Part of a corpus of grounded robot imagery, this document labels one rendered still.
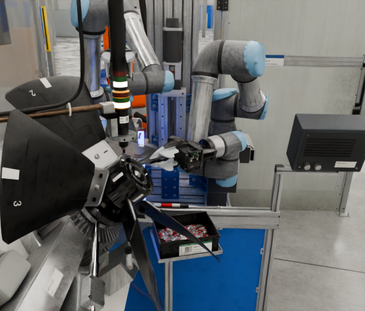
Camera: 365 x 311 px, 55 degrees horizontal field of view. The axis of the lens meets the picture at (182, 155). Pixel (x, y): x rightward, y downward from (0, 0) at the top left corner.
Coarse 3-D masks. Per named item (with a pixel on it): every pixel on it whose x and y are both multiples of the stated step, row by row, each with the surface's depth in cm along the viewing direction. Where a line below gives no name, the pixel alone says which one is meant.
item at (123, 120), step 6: (120, 114) 89; (126, 114) 90; (120, 120) 90; (126, 120) 91; (120, 126) 91; (126, 126) 91; (120, 132) 91; (126, 132) 92; (120, 144) 93; (126, 144) 94
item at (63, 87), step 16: (32, 80) 90; (48, 80) 92; (64, 80) 95; (16, 96) 86; (48, 96) 90; (64, 96) 92; (80, 96) 94; (80, 112) 91; (96, 112) 94; (48, 128) 86; (64, 128) 88; (80, 128) 89; (96, 128) 91; (80, 144) 88
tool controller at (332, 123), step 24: (312, 120) 126; (336, 120) 126; (360, 120) 126; (288, 144) 138; (312, 144) 125; (336, 144) 125; (360, 144) 125; (312, 168) 132; (336, 168) 132; (360, 168) 132
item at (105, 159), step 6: (96, 144) 89; (102, 144) 90; (108, 144) 90; (90, 150) 89; (96, 150) 89; (102, 150) 89; (108, 150) 90; (90, 156) 88; (102, 156) 89; (108, 156) 89; (114, 156) 90; (96, 162) 88; (102, 162) 88; (108, 162) 89
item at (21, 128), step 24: (24, 120) 62; (24, 144) 61; (48, 144) 65; (24, 168) 60; (48, 168) 65; (72, 168) 71; (0, 192) 56; (24, 192) 60; (48, 192) 65; (72, 192) 72; (0, 216) 56; (24, 216) 60; (48, 216) 66
